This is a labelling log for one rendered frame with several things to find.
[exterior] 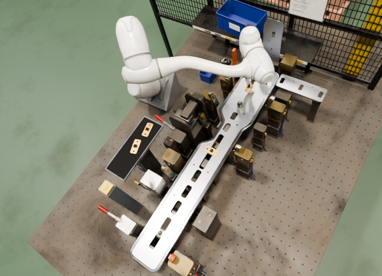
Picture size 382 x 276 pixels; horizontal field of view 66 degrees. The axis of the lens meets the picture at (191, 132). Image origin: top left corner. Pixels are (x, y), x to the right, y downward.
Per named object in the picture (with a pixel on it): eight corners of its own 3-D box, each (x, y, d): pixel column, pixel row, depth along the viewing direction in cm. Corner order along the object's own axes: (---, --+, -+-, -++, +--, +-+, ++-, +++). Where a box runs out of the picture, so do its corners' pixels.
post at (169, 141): (183, 170, 199) (169, 146, 164) (177, 167, 201) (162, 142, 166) (187, 164, 201) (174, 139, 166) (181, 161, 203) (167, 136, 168)
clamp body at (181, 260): (201, 283, 167) (190, 282, 135) (181, 268, 172) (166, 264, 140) (209, 268, 169) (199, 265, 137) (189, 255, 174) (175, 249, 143)
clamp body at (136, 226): (149, 243, 182) (128, 235, 150) (135, 233, 186) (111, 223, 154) (156, 233, 184) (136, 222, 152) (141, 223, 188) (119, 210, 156)
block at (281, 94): (286, 125, 201) (291, 103, 176) (270, 118, 206) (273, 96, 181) (291, 117, 203) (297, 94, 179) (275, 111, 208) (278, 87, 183)
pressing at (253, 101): (159, 279, 144) (158, 279, 143) (125, 253, 153) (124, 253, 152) (281, 74, 186) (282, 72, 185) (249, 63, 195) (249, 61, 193)
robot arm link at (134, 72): (161, 78, 140) (153, 50, 138) (124, 88, 139) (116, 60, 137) (161, 80, 153) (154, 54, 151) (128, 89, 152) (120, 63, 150)
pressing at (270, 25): (278, 64, 189) (283, 23, 159) (261, 58, 193) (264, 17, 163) (278, 63, 189) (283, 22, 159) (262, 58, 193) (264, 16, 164)
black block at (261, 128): (265, 154, 195) (268, 134, 169) (252, 148, 198) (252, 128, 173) (269, 148, 196) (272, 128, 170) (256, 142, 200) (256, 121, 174)
